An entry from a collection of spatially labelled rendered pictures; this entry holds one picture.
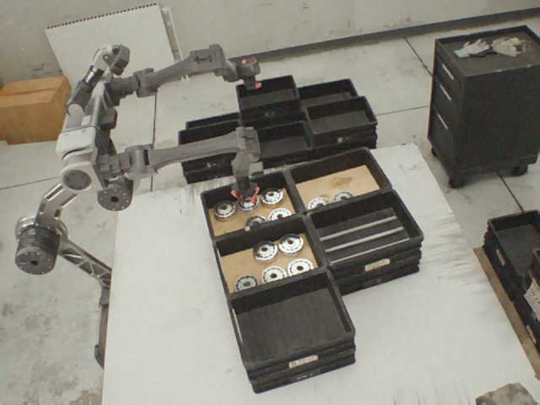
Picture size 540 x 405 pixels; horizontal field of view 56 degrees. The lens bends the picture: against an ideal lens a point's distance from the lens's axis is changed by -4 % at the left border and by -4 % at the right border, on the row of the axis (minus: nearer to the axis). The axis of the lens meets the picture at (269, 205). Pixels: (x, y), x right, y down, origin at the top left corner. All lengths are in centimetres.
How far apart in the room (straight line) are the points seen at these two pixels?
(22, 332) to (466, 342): 254
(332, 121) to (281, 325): 173
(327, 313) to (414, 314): 37
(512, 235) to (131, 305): 201
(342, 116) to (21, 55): 305
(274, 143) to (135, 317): 161
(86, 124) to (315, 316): 108
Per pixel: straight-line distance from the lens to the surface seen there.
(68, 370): 320
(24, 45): 515
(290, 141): 343
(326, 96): 380
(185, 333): 220
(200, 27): 489
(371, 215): 230
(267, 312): 202
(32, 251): 242
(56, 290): 359
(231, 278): 214
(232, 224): 233
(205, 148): 172
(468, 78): 307
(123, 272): 249
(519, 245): 303
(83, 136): 186
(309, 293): 205
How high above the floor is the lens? 251
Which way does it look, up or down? 45 degrees down
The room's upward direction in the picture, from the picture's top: 11 degrees counter-clockwise
